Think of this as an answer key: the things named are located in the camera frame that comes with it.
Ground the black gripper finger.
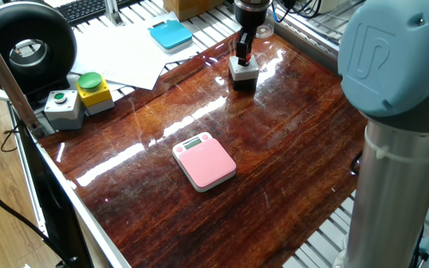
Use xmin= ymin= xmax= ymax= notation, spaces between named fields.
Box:
xmin=235 ymin=30 xmax=247 ymax=68
xmin=244 ymin=28 xmax=255 ymax=63

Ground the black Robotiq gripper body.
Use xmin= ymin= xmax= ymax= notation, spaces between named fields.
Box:
xmin=233 ymin=2 xmax=269 ymax=33

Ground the grey box with red button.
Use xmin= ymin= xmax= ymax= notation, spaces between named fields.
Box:
xmin=228 ymin=54 xmax=261 ymax=92

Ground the teal and white kitchen scale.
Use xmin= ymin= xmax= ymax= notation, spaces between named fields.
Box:
xmin=147 ymin=19 xmax=194 ymax=54

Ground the pink and white kitchen scale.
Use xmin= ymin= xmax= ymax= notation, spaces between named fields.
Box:
xmin=171 ymin=131 xmax=238 ymax=194

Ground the brown cardboard box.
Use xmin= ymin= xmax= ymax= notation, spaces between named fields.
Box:
xmin=162 ymin=0 xmax=235 ymax=22

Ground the silver metal stand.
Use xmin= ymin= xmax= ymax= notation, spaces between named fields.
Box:
xmin=104 ymin=0 xmax=127 ymax=28

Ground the yellow box with green button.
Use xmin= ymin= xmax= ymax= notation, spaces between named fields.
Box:
xmin=75 ymin=71 xmax=116 ymax=116

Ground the black computer keyboard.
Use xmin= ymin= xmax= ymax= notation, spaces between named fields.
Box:
xmin=54 ymin=0 xmax=142 ymax=27

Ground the grey box with green button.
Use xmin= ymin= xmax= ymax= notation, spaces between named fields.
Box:
xmin=43 ymin=89 xmax=86 ymax=132

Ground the aluminium frame post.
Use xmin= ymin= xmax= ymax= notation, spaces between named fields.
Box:
xmin=0 ymin=14 xmax=46 ymax=139

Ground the thick black floor cable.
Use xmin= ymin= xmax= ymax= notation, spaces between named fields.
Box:
xmin=0 ymin=174 xmax=74 ymax=268

